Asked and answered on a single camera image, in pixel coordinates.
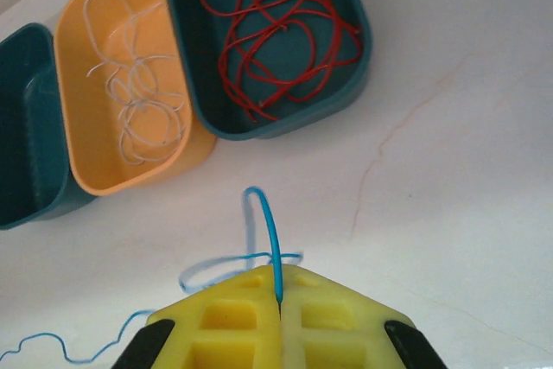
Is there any teal plastic bin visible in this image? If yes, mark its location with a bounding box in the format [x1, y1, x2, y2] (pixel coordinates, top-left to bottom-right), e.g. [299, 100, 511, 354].
[0, 22, 99, 232]
[162, 0, 375, 141]

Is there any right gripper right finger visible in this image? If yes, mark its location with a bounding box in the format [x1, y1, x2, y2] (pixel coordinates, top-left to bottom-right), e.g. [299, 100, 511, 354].
[279, 264, 450, 369]

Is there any orange plastic bin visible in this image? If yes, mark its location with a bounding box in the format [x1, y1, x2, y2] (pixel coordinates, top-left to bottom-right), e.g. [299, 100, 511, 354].
[54, 0, 217, 197]

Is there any red cable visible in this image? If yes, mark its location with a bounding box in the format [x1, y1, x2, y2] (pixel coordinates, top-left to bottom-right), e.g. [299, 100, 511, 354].
[198, 0, 362, 123]

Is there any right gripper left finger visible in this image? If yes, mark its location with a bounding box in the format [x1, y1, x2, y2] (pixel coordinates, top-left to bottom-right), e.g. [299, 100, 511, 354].
[111, 264, 282, 369]

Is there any blue cable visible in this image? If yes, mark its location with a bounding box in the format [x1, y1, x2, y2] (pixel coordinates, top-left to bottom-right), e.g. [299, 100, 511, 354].
[0, 186, 304, 364]

